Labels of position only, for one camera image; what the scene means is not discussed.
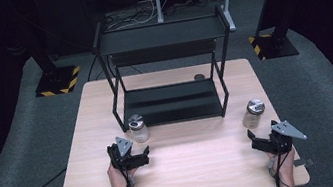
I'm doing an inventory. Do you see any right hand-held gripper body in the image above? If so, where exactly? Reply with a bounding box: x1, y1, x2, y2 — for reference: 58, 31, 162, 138
258, 114, 310, 158

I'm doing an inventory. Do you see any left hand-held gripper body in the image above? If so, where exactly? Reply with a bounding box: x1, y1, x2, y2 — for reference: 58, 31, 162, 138
105, 131, 151, 174

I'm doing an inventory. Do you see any glass jar with beige contents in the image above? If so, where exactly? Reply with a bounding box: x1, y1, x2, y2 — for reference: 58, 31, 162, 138
239, 96, 270, 131

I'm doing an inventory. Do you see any glass jar with white powder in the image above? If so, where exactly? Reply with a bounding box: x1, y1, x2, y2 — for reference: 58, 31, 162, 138
126, 112, 152, 145

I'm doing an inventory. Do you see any black metal shelf rack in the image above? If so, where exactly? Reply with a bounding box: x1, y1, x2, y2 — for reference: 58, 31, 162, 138
88, 2, 246, 137

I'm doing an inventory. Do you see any person's left hand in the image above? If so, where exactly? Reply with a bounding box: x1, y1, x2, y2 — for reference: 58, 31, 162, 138
105, 159, 141, 187

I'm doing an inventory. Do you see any person's right hand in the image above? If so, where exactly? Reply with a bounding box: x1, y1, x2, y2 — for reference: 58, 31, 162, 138
266, 147, 301, 186

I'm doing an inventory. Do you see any grey tape strip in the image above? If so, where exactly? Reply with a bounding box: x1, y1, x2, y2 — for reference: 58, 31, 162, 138
292, 156, 316, 170

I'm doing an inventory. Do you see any small dark round disc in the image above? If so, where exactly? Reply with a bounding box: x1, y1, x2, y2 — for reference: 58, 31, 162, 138
193, 72, 206, 82

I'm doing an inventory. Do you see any black yellow-striped stand base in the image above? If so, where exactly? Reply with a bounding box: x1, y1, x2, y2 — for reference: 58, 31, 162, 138
31, 63, 85, 99
248, 28, 300, 64

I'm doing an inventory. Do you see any left hand-held gripper cable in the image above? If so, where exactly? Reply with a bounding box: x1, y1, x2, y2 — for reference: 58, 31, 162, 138
104, 166, 137, 187

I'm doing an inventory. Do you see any hand-held gripper cable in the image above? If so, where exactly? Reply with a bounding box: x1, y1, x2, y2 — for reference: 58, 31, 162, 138
104, 166, 137, 187
265, 150, 298, 187

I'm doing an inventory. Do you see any right hand-held gripper cable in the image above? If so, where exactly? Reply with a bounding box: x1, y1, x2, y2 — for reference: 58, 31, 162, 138
265, 150, 298, 187

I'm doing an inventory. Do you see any bundle of floor cables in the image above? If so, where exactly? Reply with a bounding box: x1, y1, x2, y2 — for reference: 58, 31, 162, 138
103, 3, 161, 32

